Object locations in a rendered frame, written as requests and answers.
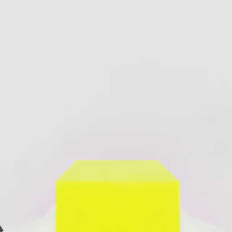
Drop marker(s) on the small yellow cube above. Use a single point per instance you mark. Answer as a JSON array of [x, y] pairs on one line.
[[117, 204]]

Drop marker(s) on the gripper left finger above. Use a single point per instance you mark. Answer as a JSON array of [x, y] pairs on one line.
[[47, 223]]

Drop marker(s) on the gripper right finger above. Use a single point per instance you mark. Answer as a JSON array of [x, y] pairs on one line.
[[190, 224]]

